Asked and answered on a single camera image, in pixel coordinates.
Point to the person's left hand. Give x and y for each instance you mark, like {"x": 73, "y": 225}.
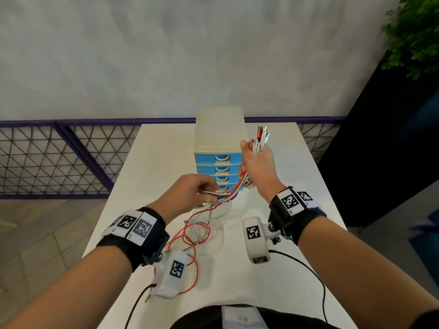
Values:
{"x": 185, "y": 198}

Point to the person's right hand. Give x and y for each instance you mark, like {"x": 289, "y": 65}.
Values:
{"x": 262, "y": 171}

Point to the blue and white drawer cabinet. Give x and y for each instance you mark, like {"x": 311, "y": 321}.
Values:
{"x": 219, "y": 130}

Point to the person's left forearm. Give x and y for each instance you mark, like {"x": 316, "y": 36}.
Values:
{"x": 75, "y": 291}

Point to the person's right forearm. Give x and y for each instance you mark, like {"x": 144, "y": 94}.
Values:
{"x": 363, "y": 280}

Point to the person's black shirt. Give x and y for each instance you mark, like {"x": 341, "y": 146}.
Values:
{"x": 195, "y": 320}

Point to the purple round sticker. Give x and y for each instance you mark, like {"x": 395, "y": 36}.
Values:
{"x": 233, "y": 198}

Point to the white table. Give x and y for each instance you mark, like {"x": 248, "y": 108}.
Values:
{"x": 247, "y": 287}

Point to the purple metal mesh fence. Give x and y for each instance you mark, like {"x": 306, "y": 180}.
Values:
{"x": 103, "y": 122}

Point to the black partition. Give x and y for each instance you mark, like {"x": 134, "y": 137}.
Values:
{"x": 377, "y": 157}

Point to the clear badge holder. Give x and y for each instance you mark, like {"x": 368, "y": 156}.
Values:
{"x": 243, "y": 318}

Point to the blue seat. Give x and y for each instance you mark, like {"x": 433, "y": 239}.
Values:
{"x": 427, "y": 250}

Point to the green plant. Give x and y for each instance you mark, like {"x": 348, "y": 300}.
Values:
{"x": 415, "y": 34}

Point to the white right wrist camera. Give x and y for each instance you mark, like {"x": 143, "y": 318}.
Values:
{"x": 255, "y": 250}

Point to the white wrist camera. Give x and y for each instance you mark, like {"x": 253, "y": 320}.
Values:
{"x": 255, "y": 250}
{"x": 169, "y": 284}

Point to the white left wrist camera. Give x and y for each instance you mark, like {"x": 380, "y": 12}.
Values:
{"x": 169, "y": 284}

